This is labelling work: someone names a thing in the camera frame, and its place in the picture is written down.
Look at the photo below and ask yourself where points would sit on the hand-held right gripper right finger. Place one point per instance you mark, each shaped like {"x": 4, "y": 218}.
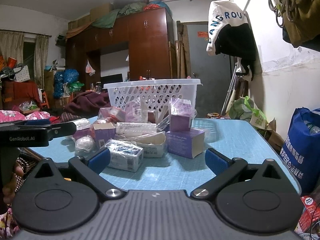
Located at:
{"x": 214, "y": 161}

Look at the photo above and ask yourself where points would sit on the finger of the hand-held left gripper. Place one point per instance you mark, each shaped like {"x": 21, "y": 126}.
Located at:
{"x": 62, "y": 129}
{"x": 37, "y": 122}

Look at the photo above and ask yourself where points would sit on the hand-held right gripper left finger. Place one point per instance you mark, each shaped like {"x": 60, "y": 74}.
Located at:
{"x": 100, "y": 158}

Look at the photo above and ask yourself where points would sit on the clear bag of red snacks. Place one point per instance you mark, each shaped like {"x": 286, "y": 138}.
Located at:
{"x": 111, "y": 113}

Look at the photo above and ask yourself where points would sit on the white plastic basket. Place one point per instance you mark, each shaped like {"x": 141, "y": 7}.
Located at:
{"x": 152, "y": 92}

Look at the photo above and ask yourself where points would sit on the red box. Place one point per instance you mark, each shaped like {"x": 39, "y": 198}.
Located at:
{"x": 311, "y": 210}

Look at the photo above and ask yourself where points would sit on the person's left hand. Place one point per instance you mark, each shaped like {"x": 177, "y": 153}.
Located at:
{"x": 18, "y": 171}

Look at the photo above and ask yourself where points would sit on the white round wrapped bundle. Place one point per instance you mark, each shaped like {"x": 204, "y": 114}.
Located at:
{"x": 84, "y": 145}

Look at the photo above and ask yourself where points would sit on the pink floral quilt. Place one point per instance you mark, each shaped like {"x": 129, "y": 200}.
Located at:
{"x": 15, "y": 116}

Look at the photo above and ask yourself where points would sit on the purple box with white label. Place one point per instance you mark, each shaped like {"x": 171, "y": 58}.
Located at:
{"x": 103, "y": 135}

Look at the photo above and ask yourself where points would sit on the blue white box in wrap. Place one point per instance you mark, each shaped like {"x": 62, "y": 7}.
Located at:
{"x": 125, "y": 155}

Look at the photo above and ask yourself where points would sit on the plaid cloth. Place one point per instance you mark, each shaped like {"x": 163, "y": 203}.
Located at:
{"x": 28, "y": 166}

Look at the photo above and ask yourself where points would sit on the red cloth covered cabinet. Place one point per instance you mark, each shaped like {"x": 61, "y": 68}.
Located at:
{"x": 21, "y": 92}

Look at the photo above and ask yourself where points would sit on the large purple box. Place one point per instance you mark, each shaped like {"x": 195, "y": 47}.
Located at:
{"x": 183, "y": 142}

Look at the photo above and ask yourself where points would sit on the maroon blanket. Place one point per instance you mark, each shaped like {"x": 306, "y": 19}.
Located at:
{"x": 87, "y": 102}

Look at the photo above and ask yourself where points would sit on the green plastic basket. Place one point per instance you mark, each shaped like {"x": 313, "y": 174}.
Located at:
{"x": 76, "y": 87}

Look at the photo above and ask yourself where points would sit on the long white box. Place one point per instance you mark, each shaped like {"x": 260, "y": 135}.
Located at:
{"x": 136, "y": 129}

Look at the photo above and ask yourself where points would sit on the blue plastic bags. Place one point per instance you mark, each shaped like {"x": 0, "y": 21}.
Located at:
{"x": 65, "y": 78}

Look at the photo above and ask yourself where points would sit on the small purple box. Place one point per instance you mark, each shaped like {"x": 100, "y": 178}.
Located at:
{"x": 180, "y": 123}

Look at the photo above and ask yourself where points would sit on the open white carton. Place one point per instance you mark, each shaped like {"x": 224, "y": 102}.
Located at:
{"x": 152, "y": 147}

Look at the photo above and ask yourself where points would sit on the clear packet with purple print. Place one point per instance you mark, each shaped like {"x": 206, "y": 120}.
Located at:
{"x": 136, "y": 112}

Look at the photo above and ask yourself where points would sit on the green and white plastic bag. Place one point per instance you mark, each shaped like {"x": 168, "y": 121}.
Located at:
{"x": 246, "y": 111}

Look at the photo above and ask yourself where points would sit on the beige curtain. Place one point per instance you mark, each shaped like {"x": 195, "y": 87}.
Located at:
{"x": 41, "y": 60}
{"x": 10, "y": 45}

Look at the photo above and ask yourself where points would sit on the purple packet in clear bag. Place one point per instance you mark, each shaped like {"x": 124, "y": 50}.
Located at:
{"x": 182, "y": 106}

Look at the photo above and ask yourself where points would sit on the small hanging plastic bag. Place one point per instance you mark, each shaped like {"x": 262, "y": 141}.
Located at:
{"x": 90, "y": 68}

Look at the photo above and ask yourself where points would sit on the black television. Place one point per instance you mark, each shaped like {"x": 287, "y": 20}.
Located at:
{"x": 111, "y": 80}

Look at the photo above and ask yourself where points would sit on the metal crutches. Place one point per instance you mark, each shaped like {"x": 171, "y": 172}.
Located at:
{"x": 231, "y": 90}

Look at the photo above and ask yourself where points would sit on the grey door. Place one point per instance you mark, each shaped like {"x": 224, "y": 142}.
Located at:
{"x": 207, "y": 80}

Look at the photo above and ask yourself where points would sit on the blue printed shopping bag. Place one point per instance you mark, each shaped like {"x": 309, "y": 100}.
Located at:
{"x": 302, "y": 150}

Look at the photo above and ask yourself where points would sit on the wooden boards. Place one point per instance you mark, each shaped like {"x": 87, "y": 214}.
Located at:
{"x": 180, "y": 52}

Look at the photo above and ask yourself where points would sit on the brown wooden wardrobe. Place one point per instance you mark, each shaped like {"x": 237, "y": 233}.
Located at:
{"x": 147, "y": 42}

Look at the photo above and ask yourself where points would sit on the green cloth on wardrobe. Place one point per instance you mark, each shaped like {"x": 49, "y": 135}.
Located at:
{"x": 110, "y": 17}

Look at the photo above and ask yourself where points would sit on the white and black hanging garment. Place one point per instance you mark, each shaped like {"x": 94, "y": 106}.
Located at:
{"x": 225, "y": 22}

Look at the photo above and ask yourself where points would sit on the olive hanging bag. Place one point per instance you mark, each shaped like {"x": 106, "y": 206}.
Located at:
{"x": 305, "y": 22}

